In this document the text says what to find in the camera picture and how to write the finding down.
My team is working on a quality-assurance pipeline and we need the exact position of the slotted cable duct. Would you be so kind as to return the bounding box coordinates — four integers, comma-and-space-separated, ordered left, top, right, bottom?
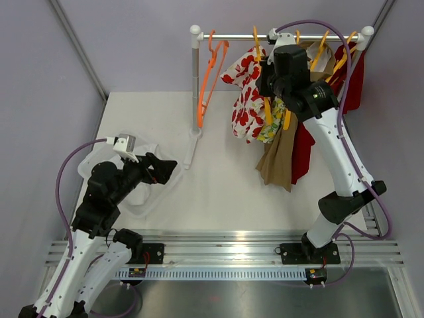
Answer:
113, 268, 326, 281

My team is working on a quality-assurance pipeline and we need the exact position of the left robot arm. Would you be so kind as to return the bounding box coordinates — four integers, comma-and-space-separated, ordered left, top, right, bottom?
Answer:
19, 152, 178, 317

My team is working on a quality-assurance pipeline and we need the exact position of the yellow hanger of poppy skirt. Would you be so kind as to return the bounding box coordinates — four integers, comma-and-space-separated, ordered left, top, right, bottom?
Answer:
253, 25, 272, 125

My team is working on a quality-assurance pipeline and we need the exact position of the white skirt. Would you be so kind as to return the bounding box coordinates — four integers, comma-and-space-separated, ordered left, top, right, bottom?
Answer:
110, 143, 159, 206

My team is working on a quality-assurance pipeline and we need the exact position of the aluminium rail frame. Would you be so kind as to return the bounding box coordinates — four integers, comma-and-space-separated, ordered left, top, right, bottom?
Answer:
44, 230, 407, 269

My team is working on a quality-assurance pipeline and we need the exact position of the lemon print skirt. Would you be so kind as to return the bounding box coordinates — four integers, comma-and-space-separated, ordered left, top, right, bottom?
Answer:
257, 97, 286, 144

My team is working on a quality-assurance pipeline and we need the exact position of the red poppy skirt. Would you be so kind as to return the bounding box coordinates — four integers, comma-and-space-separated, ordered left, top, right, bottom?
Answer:
221, 47, 266, 144

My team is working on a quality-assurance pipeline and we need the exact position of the translucent plastic basket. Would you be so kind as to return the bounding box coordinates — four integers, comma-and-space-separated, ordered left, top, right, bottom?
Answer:
78, 129, 184, 219

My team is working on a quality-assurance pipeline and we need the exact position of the yellow hanger of red skirt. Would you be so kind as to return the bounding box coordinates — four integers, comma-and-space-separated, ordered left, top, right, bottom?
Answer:
325, 31, 358, 83

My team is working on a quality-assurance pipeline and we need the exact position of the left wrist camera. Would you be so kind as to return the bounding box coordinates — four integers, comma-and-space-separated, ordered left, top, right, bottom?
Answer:
106, 134, 139, 163

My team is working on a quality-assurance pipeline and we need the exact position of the yellow hanger of lemon skirt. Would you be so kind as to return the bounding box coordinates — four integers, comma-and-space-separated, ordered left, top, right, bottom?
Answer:
283, 30, 300, 131

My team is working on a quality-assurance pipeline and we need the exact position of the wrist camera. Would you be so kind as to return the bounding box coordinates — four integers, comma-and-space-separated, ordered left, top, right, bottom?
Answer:
267, 28, 296, 65
106, 134, 139, 163

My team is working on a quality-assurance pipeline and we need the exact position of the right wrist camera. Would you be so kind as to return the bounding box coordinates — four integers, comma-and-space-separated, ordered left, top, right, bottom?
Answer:
267, 28, 296, 65

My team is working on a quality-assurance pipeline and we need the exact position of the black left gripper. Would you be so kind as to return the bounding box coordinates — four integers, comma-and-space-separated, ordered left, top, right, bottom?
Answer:
111, 150, 177, 205

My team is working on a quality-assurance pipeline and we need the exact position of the yellow hanger of tan skirt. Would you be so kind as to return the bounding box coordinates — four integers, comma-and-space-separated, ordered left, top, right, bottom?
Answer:
309, 30, 331, 72

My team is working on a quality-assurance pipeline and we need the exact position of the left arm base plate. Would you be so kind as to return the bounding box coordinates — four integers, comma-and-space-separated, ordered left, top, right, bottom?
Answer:
129, 243, 165, 265

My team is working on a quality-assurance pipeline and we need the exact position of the orange hanger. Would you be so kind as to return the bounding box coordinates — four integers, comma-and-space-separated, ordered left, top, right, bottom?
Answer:
197, 30, 230, 129

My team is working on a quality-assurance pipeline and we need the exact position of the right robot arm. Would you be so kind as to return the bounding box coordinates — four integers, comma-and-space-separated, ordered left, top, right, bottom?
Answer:
256, 44, 387, 263

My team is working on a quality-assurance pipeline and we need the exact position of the white clothes rack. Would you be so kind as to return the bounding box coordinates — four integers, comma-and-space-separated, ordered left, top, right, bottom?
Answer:
184, 25, 375, 170

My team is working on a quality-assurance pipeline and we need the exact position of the tan corduroy skirt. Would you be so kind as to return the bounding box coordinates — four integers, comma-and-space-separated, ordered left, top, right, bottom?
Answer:
257, 44, 337, 192

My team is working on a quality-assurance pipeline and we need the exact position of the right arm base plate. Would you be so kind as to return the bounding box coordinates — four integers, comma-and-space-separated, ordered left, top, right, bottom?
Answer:
276, 243, 341, 265

